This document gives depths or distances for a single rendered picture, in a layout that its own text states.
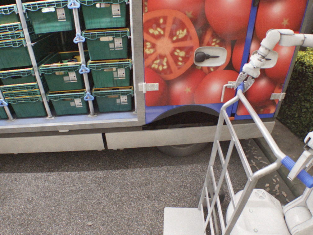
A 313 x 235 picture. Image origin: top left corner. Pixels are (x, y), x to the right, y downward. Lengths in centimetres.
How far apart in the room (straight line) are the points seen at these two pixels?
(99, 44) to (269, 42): 130
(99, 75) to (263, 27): 149
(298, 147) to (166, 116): 187
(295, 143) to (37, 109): 316
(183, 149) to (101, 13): 167
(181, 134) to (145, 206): 80
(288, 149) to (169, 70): 191
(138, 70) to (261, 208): 151
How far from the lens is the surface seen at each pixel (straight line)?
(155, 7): 157
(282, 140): 302
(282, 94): 227
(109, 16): 175
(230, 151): 107
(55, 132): 213
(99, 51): 182
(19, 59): 208
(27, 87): 214
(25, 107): 228
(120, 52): 180
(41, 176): 254
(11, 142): 243
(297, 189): 245
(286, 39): 119
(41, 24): 191
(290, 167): 77
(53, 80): 201
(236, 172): 241
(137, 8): 157
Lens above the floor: 169
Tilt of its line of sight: 33 degrees down
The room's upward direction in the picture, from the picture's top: straight up
